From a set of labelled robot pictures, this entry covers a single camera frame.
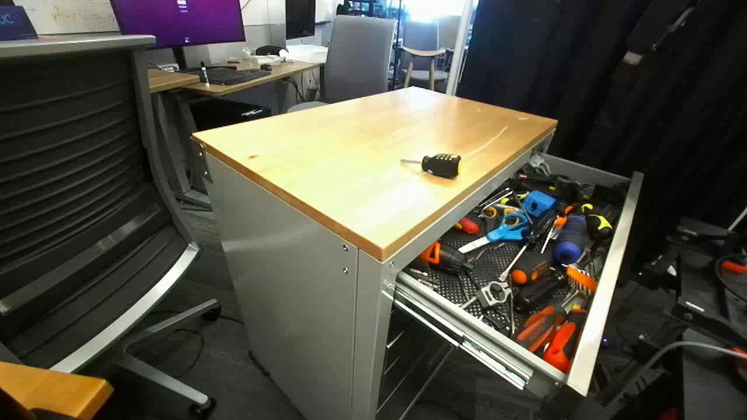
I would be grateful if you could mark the wooden office desk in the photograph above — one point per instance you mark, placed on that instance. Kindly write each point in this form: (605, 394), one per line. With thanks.
(160, 79)

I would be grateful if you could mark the black mesh office chair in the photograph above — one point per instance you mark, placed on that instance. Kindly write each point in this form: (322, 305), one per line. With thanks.
(90, 235)

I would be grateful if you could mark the purple screen monitor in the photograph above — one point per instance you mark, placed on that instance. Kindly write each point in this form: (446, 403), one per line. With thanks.
(181, 22)

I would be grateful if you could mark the orange handled pliers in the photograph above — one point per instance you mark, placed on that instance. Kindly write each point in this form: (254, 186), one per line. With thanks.
(549, 333)

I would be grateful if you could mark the grey metal tool cabinet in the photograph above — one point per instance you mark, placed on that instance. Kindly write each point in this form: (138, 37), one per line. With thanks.
(321, 210)

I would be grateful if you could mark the grey fabric office chair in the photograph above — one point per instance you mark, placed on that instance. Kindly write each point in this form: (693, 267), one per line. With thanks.
(357, 60)

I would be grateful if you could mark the black keyboard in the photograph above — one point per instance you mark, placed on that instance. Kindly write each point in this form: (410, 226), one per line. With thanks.
(232, 76)

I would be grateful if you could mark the blue cylindrical tool handle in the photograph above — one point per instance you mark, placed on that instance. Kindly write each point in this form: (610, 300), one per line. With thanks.
(572, 239)

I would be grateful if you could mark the tool drawer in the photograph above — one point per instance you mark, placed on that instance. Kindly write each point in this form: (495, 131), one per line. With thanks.
(479, 302)

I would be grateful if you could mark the blue handled scissors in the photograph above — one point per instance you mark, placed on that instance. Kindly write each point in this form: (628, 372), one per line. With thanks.
(512, 230)

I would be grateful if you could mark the black stubby screwdriver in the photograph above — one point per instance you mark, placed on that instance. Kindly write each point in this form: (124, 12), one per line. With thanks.
(439, 163)

